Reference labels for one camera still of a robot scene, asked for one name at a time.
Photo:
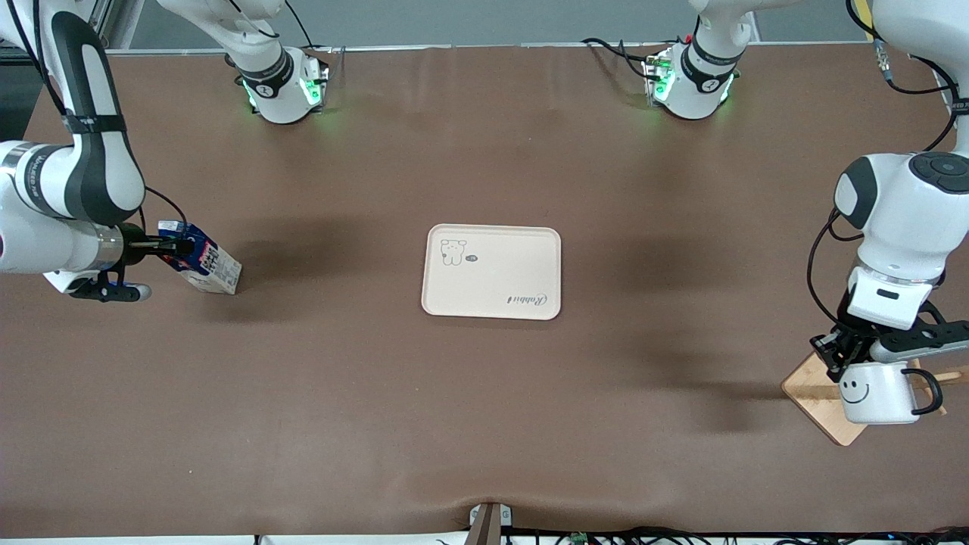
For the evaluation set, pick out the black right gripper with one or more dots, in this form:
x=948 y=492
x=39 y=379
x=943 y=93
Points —
x=140 y=246

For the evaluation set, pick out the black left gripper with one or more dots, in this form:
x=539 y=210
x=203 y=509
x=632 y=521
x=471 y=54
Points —
x=842 y=349

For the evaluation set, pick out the blue white milk carton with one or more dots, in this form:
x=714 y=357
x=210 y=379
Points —
x=216 y=271

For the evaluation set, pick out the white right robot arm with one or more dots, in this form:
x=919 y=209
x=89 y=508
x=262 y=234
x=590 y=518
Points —
x=83 y=174

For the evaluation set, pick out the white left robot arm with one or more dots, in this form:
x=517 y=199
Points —
x=908 y=219

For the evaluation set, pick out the cream rabbit print tray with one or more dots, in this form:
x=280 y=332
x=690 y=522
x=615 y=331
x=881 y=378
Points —
x=492 y=276

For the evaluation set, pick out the wooden mug stand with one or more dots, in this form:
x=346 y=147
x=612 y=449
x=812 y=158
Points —
x=817 y=397

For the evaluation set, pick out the aluminium frame profile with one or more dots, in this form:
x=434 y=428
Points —
x=106 y=23

